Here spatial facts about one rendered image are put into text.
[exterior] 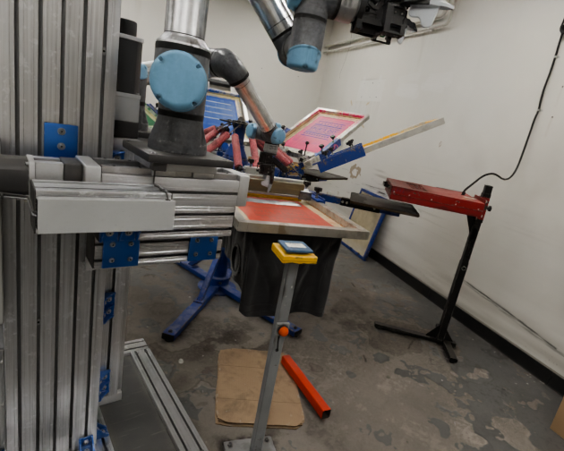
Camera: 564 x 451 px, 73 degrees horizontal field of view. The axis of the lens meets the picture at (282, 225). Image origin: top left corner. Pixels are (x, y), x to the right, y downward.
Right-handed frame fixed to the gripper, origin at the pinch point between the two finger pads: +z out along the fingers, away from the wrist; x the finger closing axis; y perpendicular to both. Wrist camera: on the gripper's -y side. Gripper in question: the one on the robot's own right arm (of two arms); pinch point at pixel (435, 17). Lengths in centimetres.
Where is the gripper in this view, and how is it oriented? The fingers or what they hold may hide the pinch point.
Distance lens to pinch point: 109.4
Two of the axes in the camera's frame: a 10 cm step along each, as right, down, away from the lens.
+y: -1.5, 9.8, 1.3
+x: 2.0, 1.6, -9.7
